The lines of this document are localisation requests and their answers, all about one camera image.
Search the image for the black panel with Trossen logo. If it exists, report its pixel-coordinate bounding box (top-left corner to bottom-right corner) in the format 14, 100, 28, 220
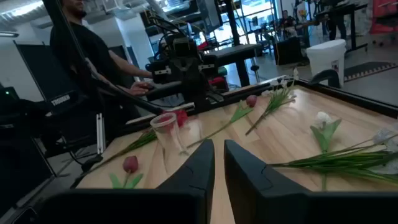
14, 42, 90, 108

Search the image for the black standing desk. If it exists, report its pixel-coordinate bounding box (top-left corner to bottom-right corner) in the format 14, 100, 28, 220
313, 2, 369, 54

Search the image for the person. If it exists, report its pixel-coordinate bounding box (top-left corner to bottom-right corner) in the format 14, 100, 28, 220
49, 0, 153, 134
277, 9, 299, 40

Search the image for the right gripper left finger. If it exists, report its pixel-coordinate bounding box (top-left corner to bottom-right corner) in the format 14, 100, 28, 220
157, 139, 216, 224

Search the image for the red flower spray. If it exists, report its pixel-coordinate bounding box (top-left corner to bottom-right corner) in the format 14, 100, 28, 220
82, 108, 189, 177

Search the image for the black arched cable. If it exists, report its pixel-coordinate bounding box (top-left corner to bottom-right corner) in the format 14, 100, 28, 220
309, 68, 341, 89

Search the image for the person's hand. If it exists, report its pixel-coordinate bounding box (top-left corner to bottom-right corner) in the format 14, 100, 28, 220
129, 81, 152, 96

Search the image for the white tulip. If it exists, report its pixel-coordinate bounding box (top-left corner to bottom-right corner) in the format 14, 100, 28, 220
310, 111, 342, 191

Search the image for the black yellow-striped floor mat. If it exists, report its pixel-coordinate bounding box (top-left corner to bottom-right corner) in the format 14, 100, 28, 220
343, 61, 398, 83

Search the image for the silver aluminium extrusion bar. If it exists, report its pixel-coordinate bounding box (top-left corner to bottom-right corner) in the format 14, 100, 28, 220
95, 113, 106, 155

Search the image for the white trash bin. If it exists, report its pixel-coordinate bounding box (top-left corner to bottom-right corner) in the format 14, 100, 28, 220
306, 39, 347, 88

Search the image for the black box on floor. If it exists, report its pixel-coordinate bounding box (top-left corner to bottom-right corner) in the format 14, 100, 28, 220
273, 36, 304, 66

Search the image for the black diagonal frame pole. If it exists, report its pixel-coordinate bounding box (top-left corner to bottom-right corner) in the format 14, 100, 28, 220
42, 0, 164, 116

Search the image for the clear glass vase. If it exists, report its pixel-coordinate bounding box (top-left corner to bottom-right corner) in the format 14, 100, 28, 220
149, 112, 190, 156

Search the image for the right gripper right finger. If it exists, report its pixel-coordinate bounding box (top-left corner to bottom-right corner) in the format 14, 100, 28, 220
223, 139, 308, 224

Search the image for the white flower spray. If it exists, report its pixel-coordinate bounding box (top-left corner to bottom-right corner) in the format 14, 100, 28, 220
270, 123, 398, 187
244, 67, 300, 136

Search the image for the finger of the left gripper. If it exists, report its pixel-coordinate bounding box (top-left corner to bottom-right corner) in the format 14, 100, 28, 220
186, 57, 200, 82
174, 58, 187, 82

